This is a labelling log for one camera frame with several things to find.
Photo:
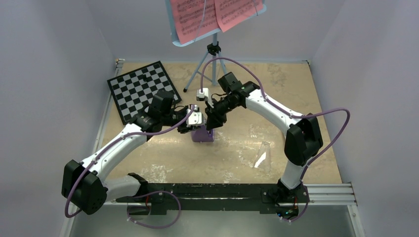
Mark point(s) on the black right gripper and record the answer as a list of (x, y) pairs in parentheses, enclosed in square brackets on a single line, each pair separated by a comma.
[(214, 119)]

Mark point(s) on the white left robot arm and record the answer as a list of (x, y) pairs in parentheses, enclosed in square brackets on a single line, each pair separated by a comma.
[(85, 185)]

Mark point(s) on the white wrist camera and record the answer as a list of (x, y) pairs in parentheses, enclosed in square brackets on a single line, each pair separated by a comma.
[(195, 118), (204, 95)]

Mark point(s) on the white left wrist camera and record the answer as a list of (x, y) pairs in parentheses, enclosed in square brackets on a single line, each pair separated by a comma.
[(195, 118)]

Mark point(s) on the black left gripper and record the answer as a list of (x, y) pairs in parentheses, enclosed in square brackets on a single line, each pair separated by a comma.
[(184, 128)]

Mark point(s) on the light blue music stand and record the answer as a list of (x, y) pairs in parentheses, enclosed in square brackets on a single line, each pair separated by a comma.
[(213, 49)]

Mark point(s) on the purple metronome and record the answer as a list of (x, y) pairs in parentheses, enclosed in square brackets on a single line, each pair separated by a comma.
[(202, 135)]

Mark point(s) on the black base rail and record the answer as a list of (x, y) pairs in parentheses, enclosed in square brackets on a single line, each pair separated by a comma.
[(262, 198)]

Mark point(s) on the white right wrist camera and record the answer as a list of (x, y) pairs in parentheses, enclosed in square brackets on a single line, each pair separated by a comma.
[(204, 95)]

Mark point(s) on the pink sheet music left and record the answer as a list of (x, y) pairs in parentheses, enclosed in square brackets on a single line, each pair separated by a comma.
[(193, 18)]

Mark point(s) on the black white checkerboard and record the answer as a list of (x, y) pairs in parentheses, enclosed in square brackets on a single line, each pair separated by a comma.
[(134, 90)]

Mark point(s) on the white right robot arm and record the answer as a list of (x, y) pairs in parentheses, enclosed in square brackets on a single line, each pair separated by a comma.
[(303, 138)]

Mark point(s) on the clear plastic metronome cover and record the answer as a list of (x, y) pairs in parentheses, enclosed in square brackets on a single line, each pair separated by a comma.
[(263, 161)]

